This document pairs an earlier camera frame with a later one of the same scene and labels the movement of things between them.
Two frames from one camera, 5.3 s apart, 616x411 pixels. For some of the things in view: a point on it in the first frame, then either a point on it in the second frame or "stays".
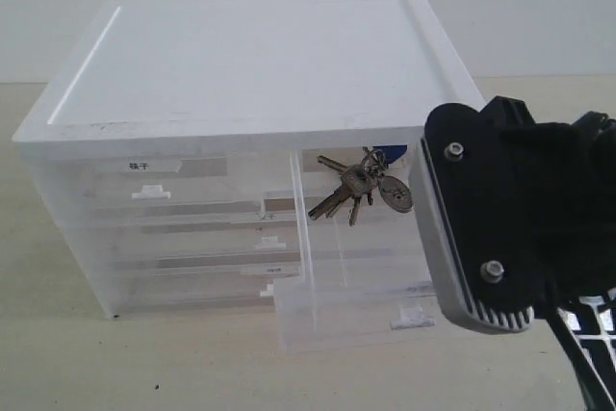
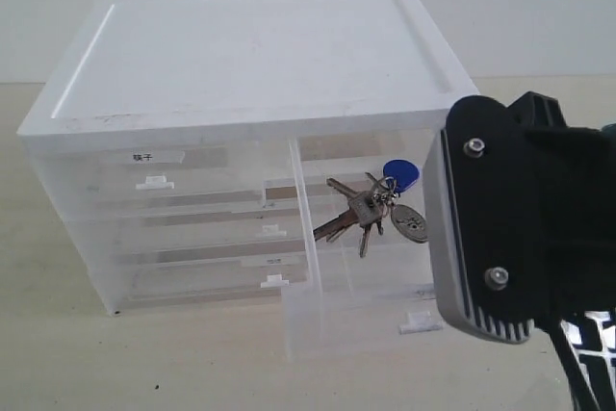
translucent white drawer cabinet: x=241 y=154 stays
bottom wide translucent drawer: x=146 y=288 stays
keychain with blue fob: x=360 y=179 to x=376 y=202
